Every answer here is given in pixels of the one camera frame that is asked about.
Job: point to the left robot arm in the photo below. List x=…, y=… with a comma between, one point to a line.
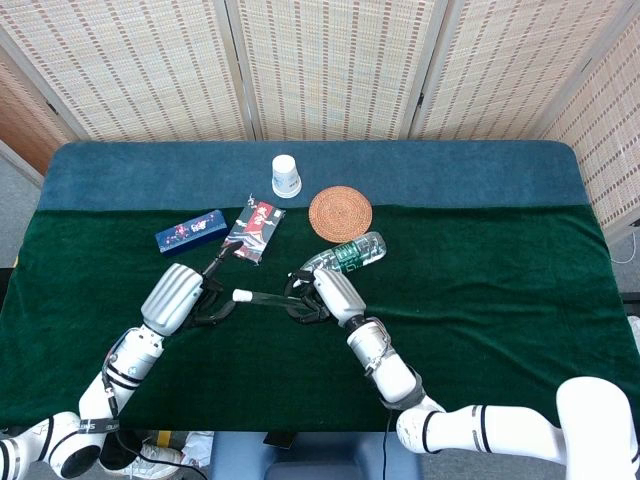
x=130, y=360

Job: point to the brown woven screen panel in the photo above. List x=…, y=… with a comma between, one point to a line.
x=25, y=125

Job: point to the blue rectangular printed box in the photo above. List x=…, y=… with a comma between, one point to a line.
x=191, y=233

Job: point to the white paper cup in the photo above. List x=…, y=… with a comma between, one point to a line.
x=286, y=175

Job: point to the green velvet table cloth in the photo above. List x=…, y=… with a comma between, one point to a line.
x=500, y=300

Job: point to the round woven orange coaster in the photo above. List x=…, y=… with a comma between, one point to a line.
x=340, y=211

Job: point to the small white cap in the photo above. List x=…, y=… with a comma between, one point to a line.
x=242, y=295

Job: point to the flat black device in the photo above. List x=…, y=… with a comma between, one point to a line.
x=280, y=440

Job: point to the blue table cloth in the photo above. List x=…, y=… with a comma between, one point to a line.
x=450, y=172

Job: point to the red black illustrated box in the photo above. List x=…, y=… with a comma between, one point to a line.
x=257, y=225

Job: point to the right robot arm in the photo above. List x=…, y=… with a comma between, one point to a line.
x=395, y=375

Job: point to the white sneaker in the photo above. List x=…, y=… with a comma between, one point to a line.
x=155, y=457

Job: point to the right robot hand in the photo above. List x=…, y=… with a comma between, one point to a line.
x=340, y=295

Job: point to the clear plastic water bottle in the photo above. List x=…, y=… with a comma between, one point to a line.
x=360, y=252

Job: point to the clear glass test tube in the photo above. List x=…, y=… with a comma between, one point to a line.
x=272, y=298

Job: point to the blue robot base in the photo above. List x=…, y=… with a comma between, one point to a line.
x=315, y=457

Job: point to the light woven screen panel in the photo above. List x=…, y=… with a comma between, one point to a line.
x=610, y=150
x=140, y=70
x=335, y=70
x=500, y=70

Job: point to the crumpled white paper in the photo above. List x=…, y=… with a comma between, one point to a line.
x=197, y=447

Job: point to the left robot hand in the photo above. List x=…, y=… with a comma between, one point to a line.
x=172, y=297

